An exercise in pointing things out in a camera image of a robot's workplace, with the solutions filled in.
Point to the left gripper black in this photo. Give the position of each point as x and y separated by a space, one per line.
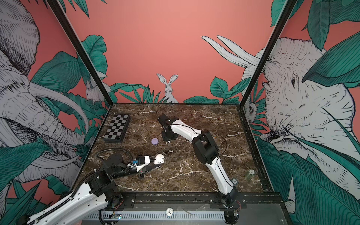
148 169

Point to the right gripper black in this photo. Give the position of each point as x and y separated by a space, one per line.
164 137

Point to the purple earbud charging case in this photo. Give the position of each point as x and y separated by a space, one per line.
154 141

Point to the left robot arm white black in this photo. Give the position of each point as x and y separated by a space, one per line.
96 191

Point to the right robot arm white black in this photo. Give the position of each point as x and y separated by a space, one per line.
207 152

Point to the black white checkerboard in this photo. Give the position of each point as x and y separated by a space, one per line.
117 128

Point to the black mounting rail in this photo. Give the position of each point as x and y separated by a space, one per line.
213 199

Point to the poker chip on duct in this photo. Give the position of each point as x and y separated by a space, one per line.
169 212

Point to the white slotted cable duct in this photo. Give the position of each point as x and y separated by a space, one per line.
161 215

